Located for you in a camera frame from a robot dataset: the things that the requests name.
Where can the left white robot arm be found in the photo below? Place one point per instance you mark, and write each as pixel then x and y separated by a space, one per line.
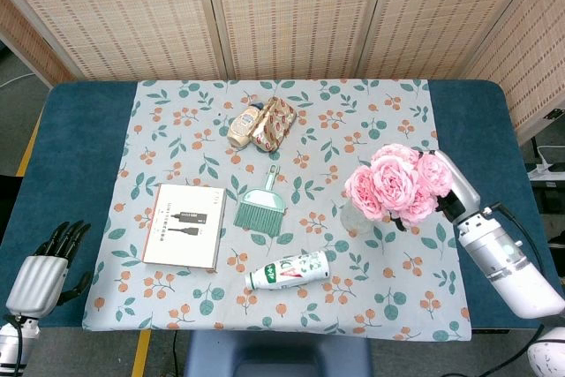
pixel 13 346

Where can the pink rose bouquet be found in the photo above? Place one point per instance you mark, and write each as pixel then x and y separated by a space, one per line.
pixel 393 187

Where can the beige squeeze sauce bottle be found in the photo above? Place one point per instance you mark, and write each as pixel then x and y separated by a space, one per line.
pixel 244 125

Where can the bamboo folding screen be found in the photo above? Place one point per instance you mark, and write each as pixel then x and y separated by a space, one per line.
pixel 282 15

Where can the white power strip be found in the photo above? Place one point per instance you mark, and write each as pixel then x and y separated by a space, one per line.
pixel 544 169

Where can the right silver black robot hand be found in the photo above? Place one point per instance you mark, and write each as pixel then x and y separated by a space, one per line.
pixel 459 193

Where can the brown red snack bag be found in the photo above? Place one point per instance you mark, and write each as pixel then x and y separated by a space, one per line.
pixel 273 123

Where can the floral leaf print tablecloth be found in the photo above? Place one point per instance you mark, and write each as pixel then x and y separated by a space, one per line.
pixel 282 253

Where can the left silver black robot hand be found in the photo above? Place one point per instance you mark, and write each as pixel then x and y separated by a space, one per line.
pixel 37 280

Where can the white green milk bottle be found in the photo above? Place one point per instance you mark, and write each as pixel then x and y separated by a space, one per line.
pixel 289 272

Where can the clear glass jar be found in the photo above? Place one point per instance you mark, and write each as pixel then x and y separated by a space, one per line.
pixel 355 218

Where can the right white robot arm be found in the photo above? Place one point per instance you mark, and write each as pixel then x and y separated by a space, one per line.
pixel 507 262

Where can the green mini dustpan brush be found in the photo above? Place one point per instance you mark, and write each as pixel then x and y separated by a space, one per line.
pixel 261 209

